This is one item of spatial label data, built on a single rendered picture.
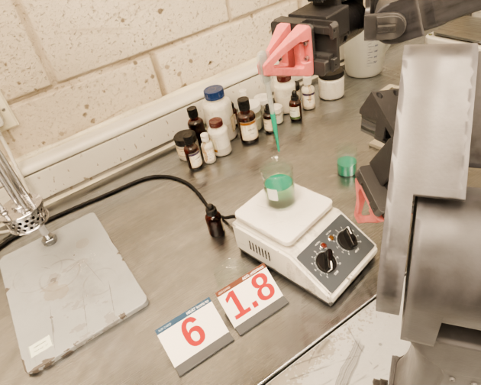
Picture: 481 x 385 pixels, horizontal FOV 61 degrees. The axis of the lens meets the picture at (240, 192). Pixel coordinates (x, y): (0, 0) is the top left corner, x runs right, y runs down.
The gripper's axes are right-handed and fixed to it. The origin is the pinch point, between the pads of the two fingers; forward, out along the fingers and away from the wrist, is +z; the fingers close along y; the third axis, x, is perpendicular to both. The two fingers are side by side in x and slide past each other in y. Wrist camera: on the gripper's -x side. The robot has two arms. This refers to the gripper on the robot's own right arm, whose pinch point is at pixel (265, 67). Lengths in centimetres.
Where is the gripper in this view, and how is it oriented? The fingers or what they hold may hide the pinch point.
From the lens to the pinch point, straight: 55.9
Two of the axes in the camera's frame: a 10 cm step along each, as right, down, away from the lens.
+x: 1.8, 7.7, 6.1
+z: -7.0, 5.4, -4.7
